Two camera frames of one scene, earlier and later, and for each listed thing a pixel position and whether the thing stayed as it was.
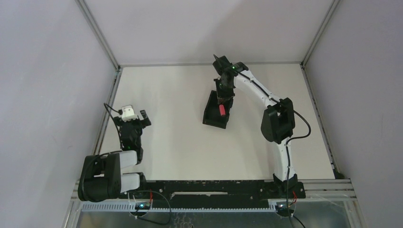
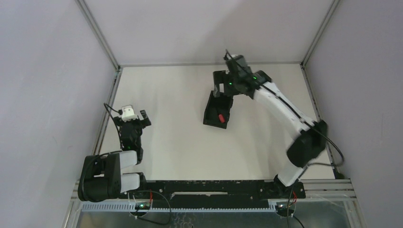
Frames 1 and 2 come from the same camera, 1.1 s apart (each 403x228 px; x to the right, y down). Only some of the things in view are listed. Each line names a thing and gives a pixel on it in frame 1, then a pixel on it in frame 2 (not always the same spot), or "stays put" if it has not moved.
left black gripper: [132, 122] stays put
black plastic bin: [212, 115] stays put
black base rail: [220, 194] stays put
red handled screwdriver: [222, 109] to [221, 118]
